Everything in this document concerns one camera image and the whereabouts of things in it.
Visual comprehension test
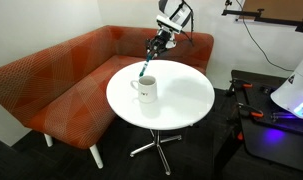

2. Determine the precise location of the brown cork board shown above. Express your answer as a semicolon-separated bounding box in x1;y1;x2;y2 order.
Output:
242;0;303;23

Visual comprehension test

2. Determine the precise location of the black wall rail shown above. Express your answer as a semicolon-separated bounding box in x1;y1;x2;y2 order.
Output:
221;0;303;35

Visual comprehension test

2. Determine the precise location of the black hanging wall cable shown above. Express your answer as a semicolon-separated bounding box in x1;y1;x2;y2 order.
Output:
235;0;294;72

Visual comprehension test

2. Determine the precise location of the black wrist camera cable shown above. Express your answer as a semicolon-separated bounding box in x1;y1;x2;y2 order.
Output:
180;1;196;47

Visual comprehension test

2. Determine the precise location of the orange patterned corner sofa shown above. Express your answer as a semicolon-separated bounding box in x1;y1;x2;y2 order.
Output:
0;25;215;169

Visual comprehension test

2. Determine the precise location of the white ceramic mug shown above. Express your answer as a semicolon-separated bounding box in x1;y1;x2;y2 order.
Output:
129;75;158;104

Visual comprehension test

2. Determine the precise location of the teal marker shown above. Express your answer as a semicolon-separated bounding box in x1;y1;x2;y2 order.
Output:
138;52;153;78

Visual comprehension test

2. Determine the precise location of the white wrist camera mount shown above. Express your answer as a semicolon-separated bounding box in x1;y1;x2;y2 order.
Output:
155;14;184;34

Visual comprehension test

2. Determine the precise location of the orange handled clamp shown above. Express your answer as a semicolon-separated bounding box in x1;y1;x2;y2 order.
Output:
238;102;265;119
230;79;254;90

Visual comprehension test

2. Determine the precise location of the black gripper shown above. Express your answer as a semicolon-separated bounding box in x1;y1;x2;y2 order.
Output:
144;27;177;60

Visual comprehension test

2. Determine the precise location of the black robot stand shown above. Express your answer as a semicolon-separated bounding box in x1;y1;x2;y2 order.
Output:
220;69;303;175

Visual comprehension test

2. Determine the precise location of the chrome table base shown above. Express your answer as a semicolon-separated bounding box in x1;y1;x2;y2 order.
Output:
129;128;183;176

